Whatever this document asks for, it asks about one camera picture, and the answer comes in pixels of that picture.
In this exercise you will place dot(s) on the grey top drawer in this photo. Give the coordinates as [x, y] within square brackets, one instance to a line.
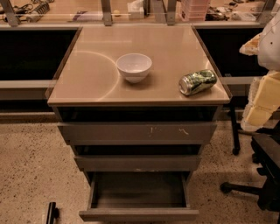
[136, 133]

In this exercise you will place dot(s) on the black object on floor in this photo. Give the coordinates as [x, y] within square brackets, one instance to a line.
[53, 213]

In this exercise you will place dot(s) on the black office chair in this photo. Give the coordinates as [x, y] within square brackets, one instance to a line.
[266, 146]

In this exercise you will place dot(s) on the white tissue box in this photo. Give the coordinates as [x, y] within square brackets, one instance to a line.
[136, 9]

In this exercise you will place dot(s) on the coiled cable device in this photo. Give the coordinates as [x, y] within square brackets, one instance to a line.
[38, 12]

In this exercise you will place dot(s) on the grey drawer cabinet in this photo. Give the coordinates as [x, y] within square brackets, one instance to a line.
[139, 102]

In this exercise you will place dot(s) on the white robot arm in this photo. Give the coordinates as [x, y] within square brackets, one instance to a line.
[266, 45]

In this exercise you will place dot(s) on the grey bottom drawer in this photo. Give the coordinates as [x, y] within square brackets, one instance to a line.
[139, 196]

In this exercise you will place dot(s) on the white ceramic bowl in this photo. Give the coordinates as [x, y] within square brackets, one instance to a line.
[134, 67]

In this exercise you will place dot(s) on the pink stacked containers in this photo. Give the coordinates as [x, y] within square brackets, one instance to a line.
[194, 10]

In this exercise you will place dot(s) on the grey drawer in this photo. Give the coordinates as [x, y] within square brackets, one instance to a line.
[136, 133]
[139, 196]
[138, 163]

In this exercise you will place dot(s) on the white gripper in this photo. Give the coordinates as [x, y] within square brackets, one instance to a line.
[270, 48]

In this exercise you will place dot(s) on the grey middle drawer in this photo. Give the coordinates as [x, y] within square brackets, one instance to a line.
[138, 163]

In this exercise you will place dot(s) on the green crushed soda can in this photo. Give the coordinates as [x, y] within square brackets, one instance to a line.
[196, 82]

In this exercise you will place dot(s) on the black desk leg with caster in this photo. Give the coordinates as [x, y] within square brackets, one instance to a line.
[234, 124]

